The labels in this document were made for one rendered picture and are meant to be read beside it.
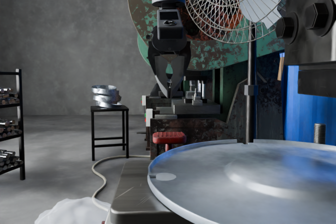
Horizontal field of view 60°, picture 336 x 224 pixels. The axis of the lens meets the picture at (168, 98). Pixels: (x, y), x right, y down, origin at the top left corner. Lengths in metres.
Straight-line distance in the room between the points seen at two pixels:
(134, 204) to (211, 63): 1.42
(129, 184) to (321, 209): 0.16
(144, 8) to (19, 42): 6.07
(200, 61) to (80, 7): 5.81
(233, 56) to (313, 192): 1.41
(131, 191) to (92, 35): 6.85
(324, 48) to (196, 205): 0.17
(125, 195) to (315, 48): 0.22
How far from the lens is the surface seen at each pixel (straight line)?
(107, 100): 3.20
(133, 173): 0.32
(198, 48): 1.62
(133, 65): 6.90
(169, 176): 0.30
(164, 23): 0.54
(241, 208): 0.24
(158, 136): 0.60
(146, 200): 0.26
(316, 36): 0.31
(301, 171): 0.33
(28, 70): 7.44
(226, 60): 1.64
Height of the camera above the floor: 0.88
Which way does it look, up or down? 4 degrees down
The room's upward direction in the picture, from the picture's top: straight up
